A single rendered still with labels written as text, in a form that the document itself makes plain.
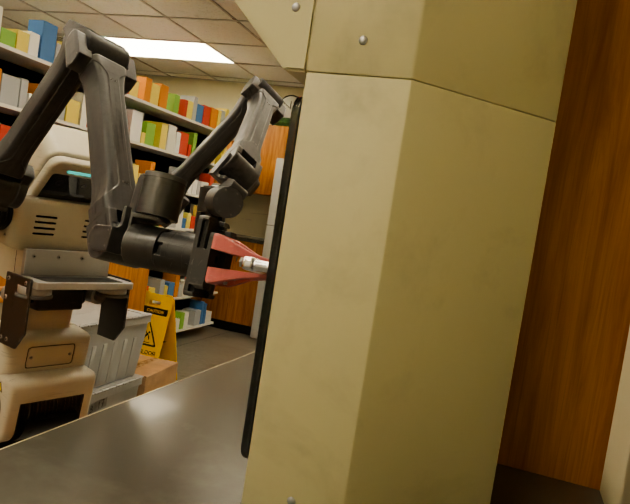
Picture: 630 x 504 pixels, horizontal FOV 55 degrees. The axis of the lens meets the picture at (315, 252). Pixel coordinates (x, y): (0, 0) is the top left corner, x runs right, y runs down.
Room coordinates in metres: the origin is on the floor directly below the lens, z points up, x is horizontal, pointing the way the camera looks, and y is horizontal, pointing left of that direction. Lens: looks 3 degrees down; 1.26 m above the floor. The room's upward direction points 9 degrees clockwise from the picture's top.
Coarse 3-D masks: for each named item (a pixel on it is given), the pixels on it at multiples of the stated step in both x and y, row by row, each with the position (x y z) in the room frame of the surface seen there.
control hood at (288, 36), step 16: (240, 0) 0.66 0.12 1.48; (256, 0) 0.65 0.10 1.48; (272, 0) 0.65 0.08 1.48; (288, 0) 0.64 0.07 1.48; (304, 0) 0.64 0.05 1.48; (256, 16) 0.65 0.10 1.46; (272, 16) 0.65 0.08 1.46; (288, 16) 0.64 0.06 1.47; (304, 16) 0.63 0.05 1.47; (272, 32) 0.64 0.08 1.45; (288, 32) 0.64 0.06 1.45; (304, 32) 0.63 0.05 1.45; (272, 48) 0.64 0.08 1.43; (288, 48) 0.64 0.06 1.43; (304, 48) 0.63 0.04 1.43; (288, 64) 0.64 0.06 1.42; (304, 64) 0.63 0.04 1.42; (304, 80) 0.67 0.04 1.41
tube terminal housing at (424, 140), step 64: (320, 0) 0.63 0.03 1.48; (384, 0) 0.61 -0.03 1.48; (448, 0) 0.61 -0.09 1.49; (512, 0) 0.65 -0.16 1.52; (576, 0) 0.69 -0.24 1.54; (320, 64) 0.63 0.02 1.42; (384, 64) 0.61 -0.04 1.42; (448, 64) 0.61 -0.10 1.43; (512, 64) 0.65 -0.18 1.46; (320, 128) 0.62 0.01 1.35; (384, 128) 0.60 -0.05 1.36; (448, 128) 0.62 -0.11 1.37; (512, 128) 0.66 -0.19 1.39; (320, 192) 0.62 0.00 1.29; (384, 192) 0.60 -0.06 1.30; (448, 192) 0.63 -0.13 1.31; (512, 192) 0.67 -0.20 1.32; (320, 256) 0.62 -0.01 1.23; (384, 256) 0.60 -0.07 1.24; (448, 256) 0.63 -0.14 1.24; (512, 256) 0.67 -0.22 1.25; (320, 320) 0.61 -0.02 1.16; (384, 320) 0.60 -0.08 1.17; (448, 320) 0.64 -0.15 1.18; (512, 320) 0.68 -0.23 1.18; (320, 384) 0.61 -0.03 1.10; (384, 384) 0.61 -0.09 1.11; (448, 384) 0.65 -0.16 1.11; (256, 448) 0.63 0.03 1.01; (320, 448) 0.61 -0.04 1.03; (384, 448) 0.61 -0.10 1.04; (448, 448) 0.65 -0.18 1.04
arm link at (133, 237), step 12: (132, 216) 0.80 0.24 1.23; (144, 216) 0.79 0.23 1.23; (156, 216) 0.79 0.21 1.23; (132, 228) 0.79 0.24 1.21; (144, 228) 0.79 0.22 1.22; (156, 228) 0.79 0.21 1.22; (132, 240) 0.78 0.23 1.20; (144, 240) 0.77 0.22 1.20; (156, 240) 0.77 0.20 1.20; (132, 252) 0.78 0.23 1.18; (144, 252) 0.77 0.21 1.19; (156, 252) 0.78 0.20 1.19; (132, 264) 0.79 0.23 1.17; (144, 264) 0.78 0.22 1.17
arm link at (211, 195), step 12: (228, 156) 1.17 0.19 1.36; (216, 168) 1.16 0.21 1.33; (216, 180) 1.19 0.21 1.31; (228, 180) 1.12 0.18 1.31; (216, 192) 1.08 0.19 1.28; (228, 192) 1.09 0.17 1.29; (240, 192) 1.10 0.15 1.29; (252, 192) 1.19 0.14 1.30; (216, 204) 1.08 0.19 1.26; (228, 204) 1.09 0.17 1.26; (240, 204) 1.10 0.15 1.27; (228, 216) 1.09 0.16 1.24
